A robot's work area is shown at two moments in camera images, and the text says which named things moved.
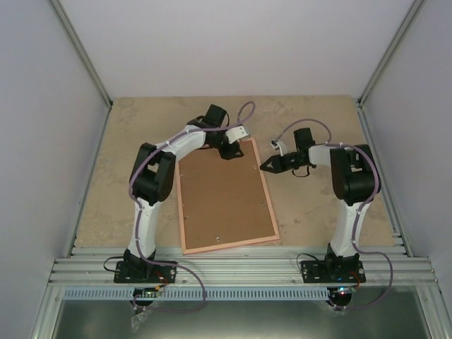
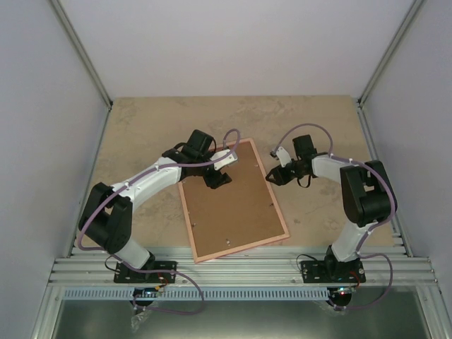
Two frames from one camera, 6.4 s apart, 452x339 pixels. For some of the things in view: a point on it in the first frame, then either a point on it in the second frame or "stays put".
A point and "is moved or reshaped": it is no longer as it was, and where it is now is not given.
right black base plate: [316, 272] stays put
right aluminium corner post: [414, 10] stays put
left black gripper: [228, 154] -> [217, 180]
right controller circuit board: [340, 292] stays put
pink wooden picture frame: [236, 243] is moved or reshaped
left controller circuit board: [146, 292] stays put
